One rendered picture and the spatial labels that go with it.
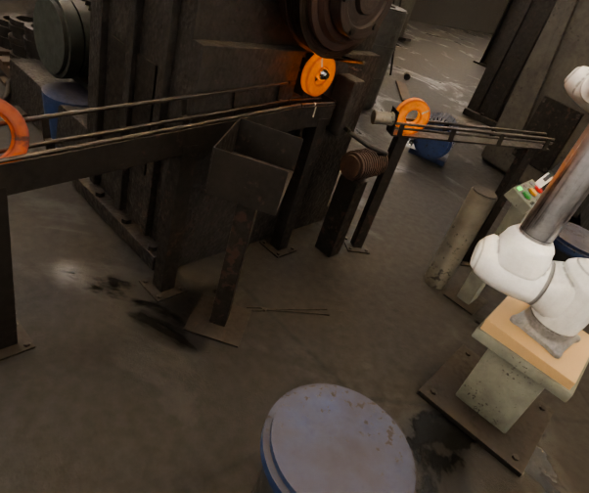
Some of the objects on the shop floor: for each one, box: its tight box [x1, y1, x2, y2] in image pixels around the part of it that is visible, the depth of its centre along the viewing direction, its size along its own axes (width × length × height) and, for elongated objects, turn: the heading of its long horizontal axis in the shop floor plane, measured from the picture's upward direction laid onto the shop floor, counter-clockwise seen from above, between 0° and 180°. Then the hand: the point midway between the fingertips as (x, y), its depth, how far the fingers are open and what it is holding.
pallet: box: [0, 14, 41, 86], centre depth 315 cm, size 120×82×44 cm
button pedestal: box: [443, 179, 544, 315], centre depth 215 cm, size 16×24×62 cm, turn 114°
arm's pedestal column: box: [417, 344, 555, 477], centre depth 168 cm, size 40×40×31 cm
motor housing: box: [315, 148, 388, 257], centre depth 221 cm, size 13×22×54 cm, turn 114°
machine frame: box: [72, 0, 381, 270], centre depth 192 cm, size 73×108×176 cm
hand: (544, 179), depth 187 cm, fingers closed
